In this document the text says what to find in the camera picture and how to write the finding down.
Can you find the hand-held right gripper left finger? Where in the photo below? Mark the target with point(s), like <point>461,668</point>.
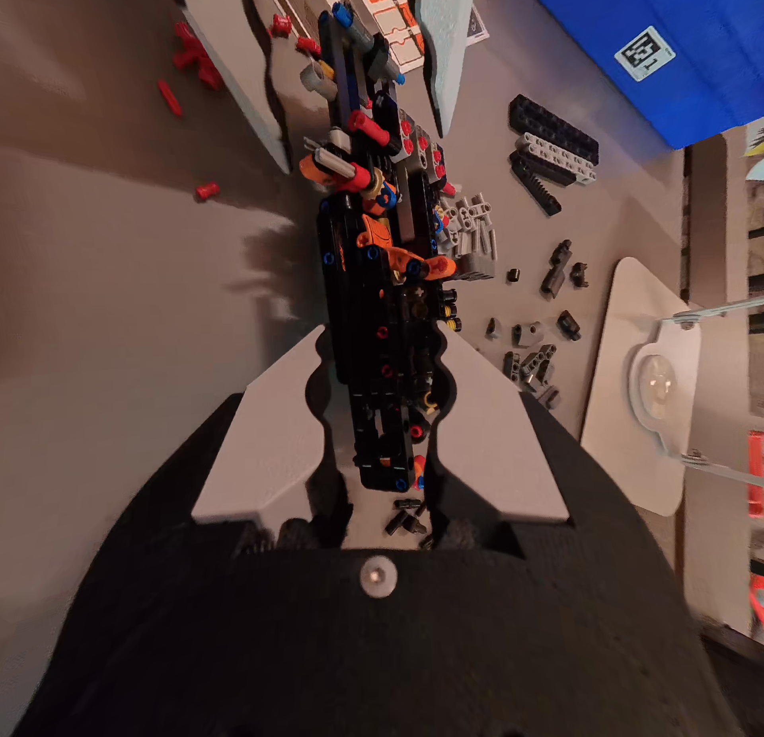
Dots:
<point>262,450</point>

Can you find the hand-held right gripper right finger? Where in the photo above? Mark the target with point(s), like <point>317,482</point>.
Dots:
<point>501,450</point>

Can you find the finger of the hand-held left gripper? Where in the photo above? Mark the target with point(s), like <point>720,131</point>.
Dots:
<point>444,32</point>
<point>227,32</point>

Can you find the black lego technic model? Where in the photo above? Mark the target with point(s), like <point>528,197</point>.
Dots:
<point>358,331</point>

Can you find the red lego cross connector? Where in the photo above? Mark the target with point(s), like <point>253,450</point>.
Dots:
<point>197,56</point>

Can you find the lego sticker sheet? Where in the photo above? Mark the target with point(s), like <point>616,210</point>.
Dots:
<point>388,38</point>

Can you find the group of dark grey lego connectors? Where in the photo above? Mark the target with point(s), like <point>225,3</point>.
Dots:
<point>531,361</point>

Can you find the black lego beam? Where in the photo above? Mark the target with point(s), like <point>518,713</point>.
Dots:
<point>549,125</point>

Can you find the light grey lego beam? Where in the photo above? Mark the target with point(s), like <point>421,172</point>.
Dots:
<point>561,157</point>

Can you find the black and grey lego connector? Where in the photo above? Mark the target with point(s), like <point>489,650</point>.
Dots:
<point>579,274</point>

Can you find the pile of light grey lego pins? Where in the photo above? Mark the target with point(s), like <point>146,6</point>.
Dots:
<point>471,235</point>

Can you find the white booklet stand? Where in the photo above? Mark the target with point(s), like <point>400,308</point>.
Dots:
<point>615,390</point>

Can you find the white printed marker tag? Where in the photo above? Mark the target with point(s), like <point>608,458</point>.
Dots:
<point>644,53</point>

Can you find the blue plastic bin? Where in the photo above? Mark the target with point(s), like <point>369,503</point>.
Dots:
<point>686,104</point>

